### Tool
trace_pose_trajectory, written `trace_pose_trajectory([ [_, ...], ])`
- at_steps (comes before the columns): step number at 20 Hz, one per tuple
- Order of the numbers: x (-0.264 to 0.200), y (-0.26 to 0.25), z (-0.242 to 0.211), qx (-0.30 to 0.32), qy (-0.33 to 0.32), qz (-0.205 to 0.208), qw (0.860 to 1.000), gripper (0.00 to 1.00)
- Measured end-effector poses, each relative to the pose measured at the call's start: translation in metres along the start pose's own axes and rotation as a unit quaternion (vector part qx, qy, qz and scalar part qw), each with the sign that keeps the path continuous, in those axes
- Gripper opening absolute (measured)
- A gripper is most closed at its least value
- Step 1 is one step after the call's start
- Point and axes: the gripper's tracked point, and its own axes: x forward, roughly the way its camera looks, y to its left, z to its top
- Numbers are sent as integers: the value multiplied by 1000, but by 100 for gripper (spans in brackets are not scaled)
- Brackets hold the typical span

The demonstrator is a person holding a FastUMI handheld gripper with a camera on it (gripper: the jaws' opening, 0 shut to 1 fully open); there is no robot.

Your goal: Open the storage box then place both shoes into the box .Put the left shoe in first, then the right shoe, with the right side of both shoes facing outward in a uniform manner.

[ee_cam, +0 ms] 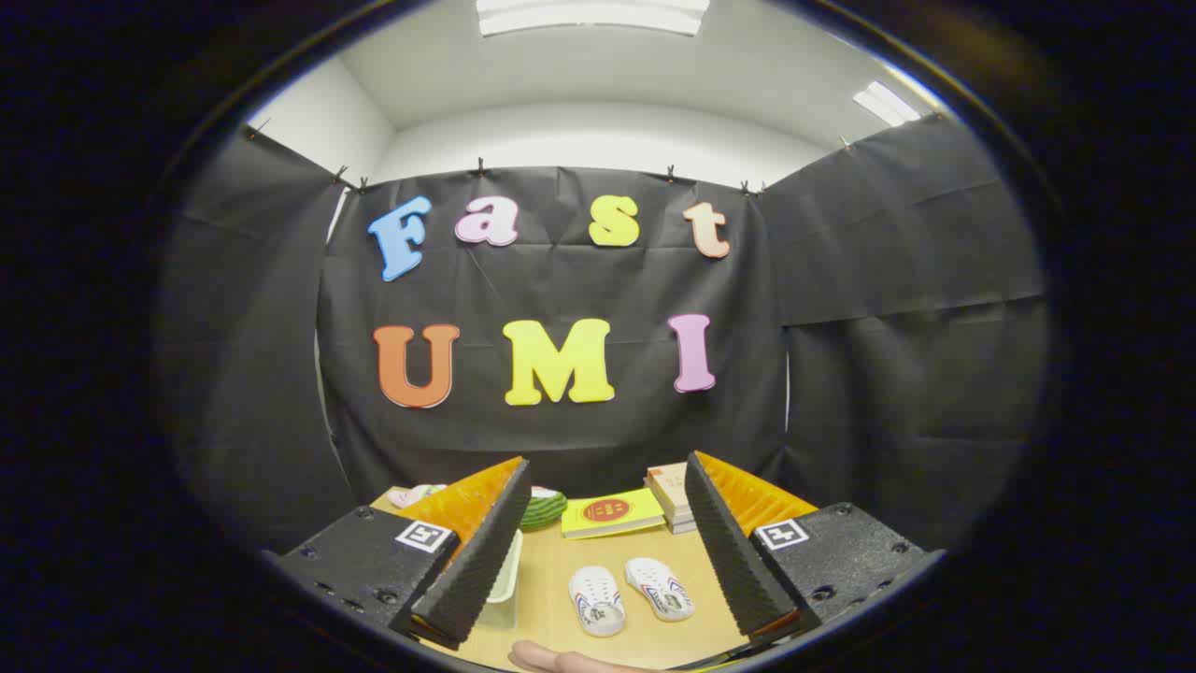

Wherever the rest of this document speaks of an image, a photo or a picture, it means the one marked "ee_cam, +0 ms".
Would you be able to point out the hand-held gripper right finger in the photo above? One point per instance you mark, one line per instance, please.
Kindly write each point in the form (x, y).
(733, 561)

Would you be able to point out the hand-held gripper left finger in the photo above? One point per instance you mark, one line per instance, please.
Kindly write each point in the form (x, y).
(476, 561)

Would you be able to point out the pale green fabric storage box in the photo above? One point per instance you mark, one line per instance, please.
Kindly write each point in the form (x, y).
(505, 579)

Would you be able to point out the white canvas shoe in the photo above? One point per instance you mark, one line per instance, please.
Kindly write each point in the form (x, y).
(660, 587)
(594, 598)

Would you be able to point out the blue cover book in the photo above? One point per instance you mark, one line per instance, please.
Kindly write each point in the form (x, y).
(684, 528)

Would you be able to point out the cream paperback book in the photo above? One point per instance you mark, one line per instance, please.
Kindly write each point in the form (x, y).
(680, 517)

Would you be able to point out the watermelon slice plush toy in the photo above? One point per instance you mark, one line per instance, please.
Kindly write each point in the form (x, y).
(544, 509)

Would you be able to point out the green and pink plush toy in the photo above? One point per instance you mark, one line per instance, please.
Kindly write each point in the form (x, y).
(416, 495)

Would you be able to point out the beige cover book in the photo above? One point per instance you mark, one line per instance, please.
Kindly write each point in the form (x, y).
(668, 481)

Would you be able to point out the yellow book with red circle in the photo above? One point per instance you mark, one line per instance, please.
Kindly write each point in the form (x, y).
(612, 512)

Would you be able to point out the black backdrop cloth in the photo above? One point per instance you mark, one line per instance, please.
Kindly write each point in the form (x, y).
(561, 280)

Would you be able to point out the ceiling light panel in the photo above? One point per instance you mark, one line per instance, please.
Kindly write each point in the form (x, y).
(886, 103)
(589, 14)

